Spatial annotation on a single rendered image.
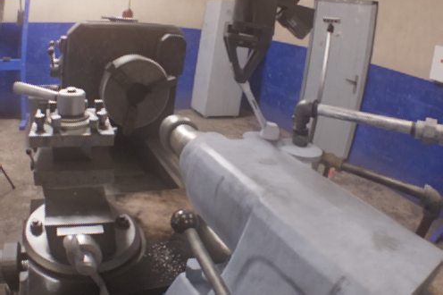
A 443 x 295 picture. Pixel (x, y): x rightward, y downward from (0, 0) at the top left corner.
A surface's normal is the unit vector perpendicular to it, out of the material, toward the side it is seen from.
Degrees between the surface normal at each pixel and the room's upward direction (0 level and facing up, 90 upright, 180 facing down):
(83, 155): 90
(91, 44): 90
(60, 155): 90
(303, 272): 82
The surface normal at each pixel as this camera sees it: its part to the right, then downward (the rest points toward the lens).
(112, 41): 0.49, 0.33
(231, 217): -0.85, -0.04
